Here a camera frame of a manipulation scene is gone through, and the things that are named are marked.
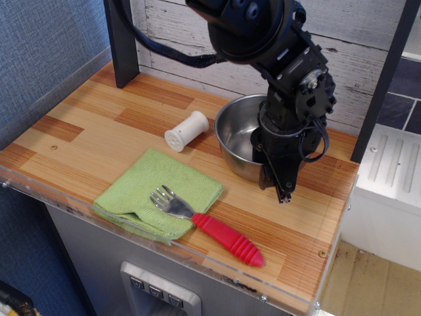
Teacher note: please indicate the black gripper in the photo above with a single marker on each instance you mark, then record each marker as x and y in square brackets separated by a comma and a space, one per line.
[282, 154]

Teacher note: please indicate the stainless steel bowl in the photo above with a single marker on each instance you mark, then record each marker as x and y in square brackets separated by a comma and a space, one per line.
[234, 125]

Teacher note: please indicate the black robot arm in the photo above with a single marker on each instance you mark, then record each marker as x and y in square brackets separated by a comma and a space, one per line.
[269, 36]

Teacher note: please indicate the clear acrylic edge guard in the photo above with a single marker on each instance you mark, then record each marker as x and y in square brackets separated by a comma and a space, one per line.
[296, 239]

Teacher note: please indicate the white plastic spool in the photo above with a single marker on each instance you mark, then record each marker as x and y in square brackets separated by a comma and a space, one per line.
[184, 133]

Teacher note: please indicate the white grooved side cabinet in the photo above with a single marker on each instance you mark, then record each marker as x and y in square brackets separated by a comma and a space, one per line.
[383, 215]

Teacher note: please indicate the green folded cloth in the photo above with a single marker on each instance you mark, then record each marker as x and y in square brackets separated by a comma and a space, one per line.
[127, 204]

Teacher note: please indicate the silver button control panel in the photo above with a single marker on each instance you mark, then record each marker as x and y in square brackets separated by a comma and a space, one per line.
[150, 294]

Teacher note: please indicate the yellow black object on floor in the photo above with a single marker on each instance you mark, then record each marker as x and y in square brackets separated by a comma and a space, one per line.
[11, 305]

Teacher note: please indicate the red handled metal fork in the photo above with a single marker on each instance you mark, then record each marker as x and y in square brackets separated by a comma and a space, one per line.
[235, 242]

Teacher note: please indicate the dark left frame post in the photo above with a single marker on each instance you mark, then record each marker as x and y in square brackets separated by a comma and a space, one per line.
[123, 47]

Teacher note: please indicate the dark frame post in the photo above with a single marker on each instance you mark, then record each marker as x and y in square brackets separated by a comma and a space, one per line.
[398, 43]
[123, 47]

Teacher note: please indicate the dark right frame post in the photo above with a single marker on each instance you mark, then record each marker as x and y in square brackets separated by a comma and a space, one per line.
[398, 43]

